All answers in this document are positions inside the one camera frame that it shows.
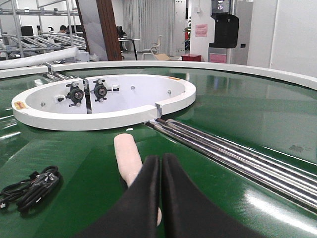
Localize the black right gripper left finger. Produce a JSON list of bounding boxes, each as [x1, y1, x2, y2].
[[75, 155, 159, 238]]

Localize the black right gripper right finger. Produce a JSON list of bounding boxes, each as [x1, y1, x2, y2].
[[161, 153, 261, 238]]

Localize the pink hand broom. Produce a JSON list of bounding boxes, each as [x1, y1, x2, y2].
[[113, 133, 161, 229]]

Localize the black cable bundle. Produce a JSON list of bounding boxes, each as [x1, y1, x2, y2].
[[0, 165, 62, 212]]

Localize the steel conveyor rollers right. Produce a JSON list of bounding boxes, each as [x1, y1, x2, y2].
[[145, 119, 317, 212]]

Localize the steel conveyor rollers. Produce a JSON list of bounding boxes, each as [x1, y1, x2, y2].
[[43, 62, 74, 82], [145, 119, 317, 212]]

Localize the steel conveyor rollers left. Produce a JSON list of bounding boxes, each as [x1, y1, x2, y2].
[[43, 62, 74, 82]]

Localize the white outer conveyor rim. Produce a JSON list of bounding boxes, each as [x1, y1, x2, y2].
[[0, 60, 317, 90]]

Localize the red box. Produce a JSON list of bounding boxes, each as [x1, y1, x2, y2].
[[181, 54, 202, 62]]

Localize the white chair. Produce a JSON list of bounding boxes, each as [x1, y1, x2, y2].
[[141, 35, 162, 60]]

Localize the white foam tube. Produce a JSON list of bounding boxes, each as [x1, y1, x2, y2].
[[0, 47, 78, 70]]

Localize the office desk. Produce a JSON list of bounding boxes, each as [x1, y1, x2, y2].
[[118, 38, 141, 61]]

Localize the seated person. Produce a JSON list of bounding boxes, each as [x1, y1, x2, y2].
[[58, 25, 67, 34]]

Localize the metal roller rack shelving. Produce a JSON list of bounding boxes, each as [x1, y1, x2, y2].
[[0, 0, 86, 60]]

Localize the brown wooden pillar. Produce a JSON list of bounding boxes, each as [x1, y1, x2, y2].
[[96, 0, 122, 61]]

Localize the white inner ring housing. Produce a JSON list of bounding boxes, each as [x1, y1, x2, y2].
[[11, 74, 196, 131]]

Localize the black bearing mount right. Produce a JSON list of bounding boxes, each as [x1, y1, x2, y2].
[[91, 79, 108, 102]]

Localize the black bearing mount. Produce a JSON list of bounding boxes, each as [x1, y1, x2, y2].
[[66, 82, 84, 107], [91, 79, 108, 102]]

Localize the black bearing mount left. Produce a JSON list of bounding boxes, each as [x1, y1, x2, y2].
[[66, 82, 84, 107]]

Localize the black wall-mounted machine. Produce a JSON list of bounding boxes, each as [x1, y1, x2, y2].
[[209, 0, 239, 49]]

